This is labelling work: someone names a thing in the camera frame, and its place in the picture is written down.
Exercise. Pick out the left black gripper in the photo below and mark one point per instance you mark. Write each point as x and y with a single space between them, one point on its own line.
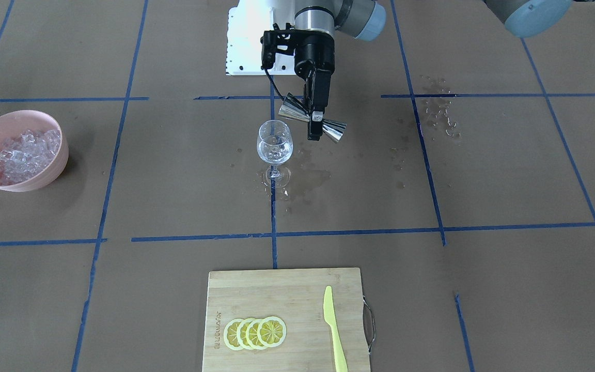
316 54

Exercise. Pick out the steel jigger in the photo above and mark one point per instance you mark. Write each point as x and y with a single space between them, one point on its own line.
293 108

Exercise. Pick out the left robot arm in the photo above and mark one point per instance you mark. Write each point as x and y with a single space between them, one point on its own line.
318 21

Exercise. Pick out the clear wine glass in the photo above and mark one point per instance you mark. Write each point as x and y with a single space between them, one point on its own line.
275 147

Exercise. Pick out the pile of ice cubes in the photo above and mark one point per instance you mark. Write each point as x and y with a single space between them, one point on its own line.
27 155

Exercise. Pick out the bamboo cutting board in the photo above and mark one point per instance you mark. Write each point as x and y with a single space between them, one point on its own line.
296 296

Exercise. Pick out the yellow plastic knife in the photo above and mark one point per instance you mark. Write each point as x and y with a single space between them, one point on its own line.
329 317

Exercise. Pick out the pink bowl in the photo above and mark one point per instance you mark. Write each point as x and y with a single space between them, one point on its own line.
13 124

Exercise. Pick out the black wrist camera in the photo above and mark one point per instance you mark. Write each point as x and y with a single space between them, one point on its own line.
276 41

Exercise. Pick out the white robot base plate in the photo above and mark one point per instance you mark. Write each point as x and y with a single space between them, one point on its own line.
247 22

